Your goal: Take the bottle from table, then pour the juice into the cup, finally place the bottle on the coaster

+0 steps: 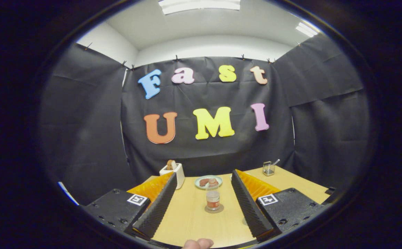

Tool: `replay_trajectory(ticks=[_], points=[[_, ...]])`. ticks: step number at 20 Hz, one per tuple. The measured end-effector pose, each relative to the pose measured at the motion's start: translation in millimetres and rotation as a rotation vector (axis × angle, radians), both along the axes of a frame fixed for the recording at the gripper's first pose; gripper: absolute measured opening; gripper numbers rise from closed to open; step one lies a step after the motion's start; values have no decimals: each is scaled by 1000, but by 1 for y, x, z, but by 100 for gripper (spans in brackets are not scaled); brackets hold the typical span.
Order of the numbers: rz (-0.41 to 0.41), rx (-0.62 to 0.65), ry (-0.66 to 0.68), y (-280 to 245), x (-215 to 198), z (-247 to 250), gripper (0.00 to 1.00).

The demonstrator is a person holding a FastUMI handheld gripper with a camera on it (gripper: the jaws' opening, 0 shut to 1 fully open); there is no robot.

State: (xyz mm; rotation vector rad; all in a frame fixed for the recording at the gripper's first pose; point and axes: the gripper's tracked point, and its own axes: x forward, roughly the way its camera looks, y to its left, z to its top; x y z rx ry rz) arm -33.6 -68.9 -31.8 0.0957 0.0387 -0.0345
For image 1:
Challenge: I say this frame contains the pale green plate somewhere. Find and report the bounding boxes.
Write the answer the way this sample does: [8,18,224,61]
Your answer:
[194,175,223,190]

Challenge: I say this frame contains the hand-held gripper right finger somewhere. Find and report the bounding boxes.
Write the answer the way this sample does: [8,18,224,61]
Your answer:
[231,169,329,242]

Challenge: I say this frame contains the large ceiling light panel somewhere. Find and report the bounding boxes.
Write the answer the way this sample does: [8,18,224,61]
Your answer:
[158,0,241,15]

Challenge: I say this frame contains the small ceiling light panel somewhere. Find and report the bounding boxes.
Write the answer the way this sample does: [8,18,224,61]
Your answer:
[295,22,319,38]

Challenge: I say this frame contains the clear plastic juice bottle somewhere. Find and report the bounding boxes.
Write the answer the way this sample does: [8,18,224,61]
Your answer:
[206,190,220,211]

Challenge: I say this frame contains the round brown coaster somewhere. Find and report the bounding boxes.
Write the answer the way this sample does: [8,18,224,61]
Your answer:
[204,203,224,214]

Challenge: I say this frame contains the white toaster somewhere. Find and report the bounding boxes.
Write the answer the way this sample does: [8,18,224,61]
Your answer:
[159,163,185,190]

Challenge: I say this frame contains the wooden table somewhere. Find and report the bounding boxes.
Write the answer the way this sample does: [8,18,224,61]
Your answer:
[127,166,330,249]

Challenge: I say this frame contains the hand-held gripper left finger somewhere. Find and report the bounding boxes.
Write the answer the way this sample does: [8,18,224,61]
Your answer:
[80,170,178,241]

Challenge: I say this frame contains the black backdrop cloth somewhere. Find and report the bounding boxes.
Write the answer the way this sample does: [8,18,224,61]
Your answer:
[38,33,371,206]

